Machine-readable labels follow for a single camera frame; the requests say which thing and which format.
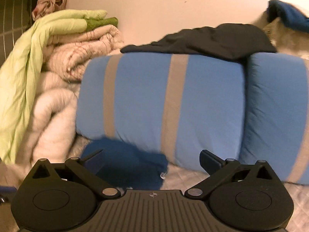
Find light green blanket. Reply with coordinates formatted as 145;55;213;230
0;9;119;165

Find beige fuzzy blanket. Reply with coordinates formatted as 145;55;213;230
251;14;309;60

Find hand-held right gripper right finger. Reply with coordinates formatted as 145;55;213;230
184;149;276;199

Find black cloth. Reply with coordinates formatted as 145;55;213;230
120;23;278;62

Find dark blue sweatshirt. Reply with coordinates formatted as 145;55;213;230
81;136;168;191

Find cream quilted comforter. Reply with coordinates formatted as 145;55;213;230
0;24;125;186

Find blue grey-striped pillow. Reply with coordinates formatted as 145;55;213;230
239;52;309;186
76;53;247;172

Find grey quilted bedspread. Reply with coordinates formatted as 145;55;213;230
0;135;309;232

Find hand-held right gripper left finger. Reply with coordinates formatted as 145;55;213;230
29;148;122;199

